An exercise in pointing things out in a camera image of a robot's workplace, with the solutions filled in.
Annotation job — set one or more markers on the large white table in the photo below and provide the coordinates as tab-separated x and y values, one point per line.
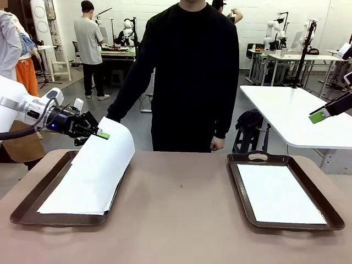
283	115

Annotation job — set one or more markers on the black chair at desk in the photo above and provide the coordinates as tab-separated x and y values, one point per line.
251	48

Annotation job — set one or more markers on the person's left hand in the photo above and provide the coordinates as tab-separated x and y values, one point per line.
217	143

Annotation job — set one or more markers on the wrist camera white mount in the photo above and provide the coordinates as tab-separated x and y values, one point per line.
343	49
78	104

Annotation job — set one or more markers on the black tripod pole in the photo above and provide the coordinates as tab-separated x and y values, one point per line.
302	59

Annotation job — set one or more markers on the person's right forearm black sleeve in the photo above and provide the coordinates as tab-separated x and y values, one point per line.
121	104

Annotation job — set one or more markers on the black stool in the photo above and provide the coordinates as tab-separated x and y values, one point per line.
244	134

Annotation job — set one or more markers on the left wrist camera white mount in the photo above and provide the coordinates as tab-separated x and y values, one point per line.
78	104

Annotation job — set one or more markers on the white tall unit with circles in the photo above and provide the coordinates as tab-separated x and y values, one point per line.
41	27

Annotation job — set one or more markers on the tan fabric bundle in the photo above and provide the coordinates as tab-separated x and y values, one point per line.
24	148

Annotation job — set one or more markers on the white monitor panel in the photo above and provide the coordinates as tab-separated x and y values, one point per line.
297	39

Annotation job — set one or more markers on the dark workbench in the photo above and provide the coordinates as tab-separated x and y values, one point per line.
118	63

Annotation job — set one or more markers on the bystander in black shirt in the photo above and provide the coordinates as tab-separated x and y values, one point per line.
225	11

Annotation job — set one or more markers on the white wooden stool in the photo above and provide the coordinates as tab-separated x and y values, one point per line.
61	63

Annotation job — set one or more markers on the white lab robot arm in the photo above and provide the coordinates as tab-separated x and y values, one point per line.
302	41
267	41

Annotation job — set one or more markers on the white and black lab robot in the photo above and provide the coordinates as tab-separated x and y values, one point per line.
127	27

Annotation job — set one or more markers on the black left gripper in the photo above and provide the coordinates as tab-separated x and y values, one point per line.
64	123

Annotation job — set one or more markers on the person in black sweater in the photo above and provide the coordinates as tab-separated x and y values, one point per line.
192	68

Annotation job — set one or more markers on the dark cloth on stool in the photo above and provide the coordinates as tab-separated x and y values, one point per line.
248	119

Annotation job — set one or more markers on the man in white t-shirt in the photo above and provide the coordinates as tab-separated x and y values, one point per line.
88	41

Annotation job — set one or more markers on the white A4 paper sheet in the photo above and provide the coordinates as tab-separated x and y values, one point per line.
77	213
101	165
275	192

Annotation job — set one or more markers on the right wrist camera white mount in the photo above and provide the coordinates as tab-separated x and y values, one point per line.
343	49

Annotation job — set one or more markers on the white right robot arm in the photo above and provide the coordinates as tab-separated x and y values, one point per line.
348	78

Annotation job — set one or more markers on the white desk grey legs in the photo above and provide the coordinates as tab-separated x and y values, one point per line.
324	57

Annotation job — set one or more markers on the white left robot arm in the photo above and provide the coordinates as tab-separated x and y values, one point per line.
8	110

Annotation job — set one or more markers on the person striped shirt orange trousers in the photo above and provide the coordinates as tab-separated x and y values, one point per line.
8	41

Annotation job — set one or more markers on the person's left forearm black sleeve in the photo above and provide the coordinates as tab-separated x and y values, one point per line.
225	118

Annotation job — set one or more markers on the brown plastic serving tray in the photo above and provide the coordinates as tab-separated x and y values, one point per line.
39	192
310	187

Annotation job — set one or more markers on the white patterned mug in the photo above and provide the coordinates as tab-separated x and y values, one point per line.
283	53

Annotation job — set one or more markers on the black mesh office chair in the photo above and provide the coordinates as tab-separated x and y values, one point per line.
77	59

